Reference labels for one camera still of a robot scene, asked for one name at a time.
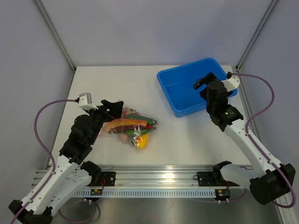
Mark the controller board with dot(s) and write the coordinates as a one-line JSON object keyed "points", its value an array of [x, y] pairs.
{"points": [[96, 192], [223, 193]]}

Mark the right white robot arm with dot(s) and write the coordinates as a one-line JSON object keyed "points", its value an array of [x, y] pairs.
{"points": [[270, 180]]}

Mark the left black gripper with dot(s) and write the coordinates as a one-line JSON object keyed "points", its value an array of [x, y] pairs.
{"points": [[115, 110]]}

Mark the clear zip top bag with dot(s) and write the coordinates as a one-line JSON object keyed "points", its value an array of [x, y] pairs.
{"points": [[132, 138]]}

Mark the green fake cucumber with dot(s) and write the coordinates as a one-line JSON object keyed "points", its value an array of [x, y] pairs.
{"points": [[149, 120]]}

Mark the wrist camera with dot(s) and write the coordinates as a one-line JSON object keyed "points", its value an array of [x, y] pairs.
{"points": [[232, 82], [85, 102]]}

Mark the green fake chili pepper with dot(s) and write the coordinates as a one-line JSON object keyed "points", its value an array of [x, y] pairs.
{"points": [[139, 131]]}

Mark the pink fake peach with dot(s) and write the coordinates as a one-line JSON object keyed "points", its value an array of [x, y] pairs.
{"points": [[123, 138]]}

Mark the dark red fake food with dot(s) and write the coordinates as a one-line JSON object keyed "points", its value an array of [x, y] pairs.
{"points": [[121, 129]]}

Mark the aluminium frame post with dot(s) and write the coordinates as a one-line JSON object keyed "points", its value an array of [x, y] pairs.
{"points": [[42, 10], [267, 14]]}

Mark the white slotted cable duct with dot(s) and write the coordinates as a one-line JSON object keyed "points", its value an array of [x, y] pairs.
{"points": [[149, 193]]}

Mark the aluminium mounting rail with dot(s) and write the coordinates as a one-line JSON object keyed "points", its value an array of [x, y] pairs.
{"points": [[177, 176]]}

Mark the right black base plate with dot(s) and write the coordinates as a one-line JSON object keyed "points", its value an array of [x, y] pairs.
{"points": [[206, 179]]}

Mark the left aluminium frame post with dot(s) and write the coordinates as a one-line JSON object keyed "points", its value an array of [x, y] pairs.
{"points": [[42, 10]]}

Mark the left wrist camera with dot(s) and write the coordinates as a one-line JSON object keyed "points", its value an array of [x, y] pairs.
{"points": [[85, 102]]}

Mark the right aluminium frame post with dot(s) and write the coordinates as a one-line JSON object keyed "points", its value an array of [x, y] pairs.
{"points": [[267, 14]]}

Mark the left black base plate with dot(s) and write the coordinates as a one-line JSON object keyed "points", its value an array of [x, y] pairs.
{"points": [[107, 178]]}

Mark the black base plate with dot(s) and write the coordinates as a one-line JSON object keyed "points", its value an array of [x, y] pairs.
{"points": [[206, 179], [107, 178]]}

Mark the fake lychee bunch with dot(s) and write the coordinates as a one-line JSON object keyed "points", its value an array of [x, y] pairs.
{"points": [[126, 111]]}

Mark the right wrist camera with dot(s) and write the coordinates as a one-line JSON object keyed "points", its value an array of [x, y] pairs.
{"points": [[232, 82]]}

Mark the blue plastic bin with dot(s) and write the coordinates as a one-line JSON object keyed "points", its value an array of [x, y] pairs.
{"points": [[177, 85]]}

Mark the orange papaya slice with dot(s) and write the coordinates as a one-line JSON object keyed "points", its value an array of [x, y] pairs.
{"points": [[121, 122]]}

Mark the yellow fake mango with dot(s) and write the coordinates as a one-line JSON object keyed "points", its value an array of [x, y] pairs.
{"points": [[142, 141]]}

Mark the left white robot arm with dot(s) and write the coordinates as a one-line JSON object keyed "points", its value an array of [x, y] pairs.
{"points": [[69, 170]]}

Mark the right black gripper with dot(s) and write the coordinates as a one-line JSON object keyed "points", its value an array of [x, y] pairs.
{"points": [[210, 77]]}

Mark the right controller board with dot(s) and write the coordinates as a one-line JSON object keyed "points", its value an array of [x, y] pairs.
{"points": [[223, 193]]}

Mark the left controller board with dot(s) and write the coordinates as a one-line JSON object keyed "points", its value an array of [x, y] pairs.
{"points": [[96, 192]]}

